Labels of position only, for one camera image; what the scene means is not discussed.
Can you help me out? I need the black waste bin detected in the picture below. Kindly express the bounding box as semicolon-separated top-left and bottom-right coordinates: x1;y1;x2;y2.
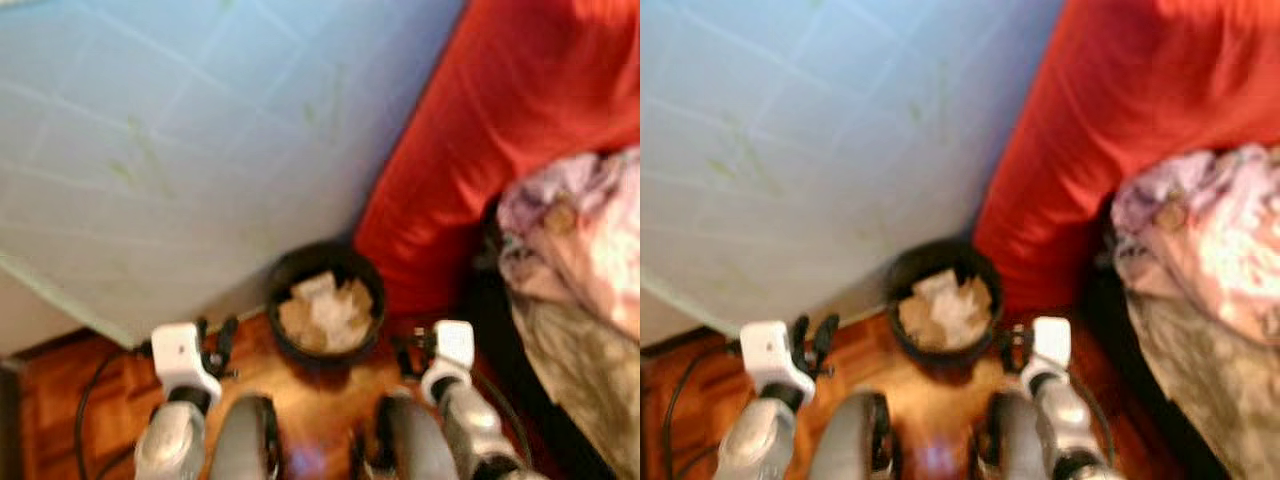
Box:
886;238;1005;361
265;241;387;366

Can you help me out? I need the red covered mattress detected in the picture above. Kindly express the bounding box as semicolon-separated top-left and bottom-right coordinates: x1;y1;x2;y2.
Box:
972;0;1280;316
352;0;641;321

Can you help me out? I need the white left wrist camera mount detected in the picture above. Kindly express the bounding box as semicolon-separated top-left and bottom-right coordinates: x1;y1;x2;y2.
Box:
740;320;816;404
150;322;223;406

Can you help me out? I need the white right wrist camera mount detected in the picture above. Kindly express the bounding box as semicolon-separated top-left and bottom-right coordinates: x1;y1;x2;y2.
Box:
432;320;475;379
1030;316;1073;373

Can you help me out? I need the crumpled white paper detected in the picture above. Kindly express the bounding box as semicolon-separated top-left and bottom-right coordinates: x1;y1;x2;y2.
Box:
298;275;353;346
915;270;976;341

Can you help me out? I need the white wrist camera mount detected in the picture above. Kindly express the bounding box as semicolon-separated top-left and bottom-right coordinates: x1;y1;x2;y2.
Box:
432;320;475;379
1030;316;1073;373
150;322;223;406
740;320;816;404

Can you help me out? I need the bed with grey floral sheet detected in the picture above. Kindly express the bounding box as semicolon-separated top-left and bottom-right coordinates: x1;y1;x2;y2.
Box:
1125;290;1280;480
510;290;641;480

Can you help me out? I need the silver robot right leg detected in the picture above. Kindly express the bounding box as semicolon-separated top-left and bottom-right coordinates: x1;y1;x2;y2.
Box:
975;390;1061;480
352;390;461;480

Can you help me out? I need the pink cartoon blanket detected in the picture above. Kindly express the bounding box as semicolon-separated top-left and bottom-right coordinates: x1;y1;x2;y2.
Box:
1110;143;1280;346
497;147;641;341

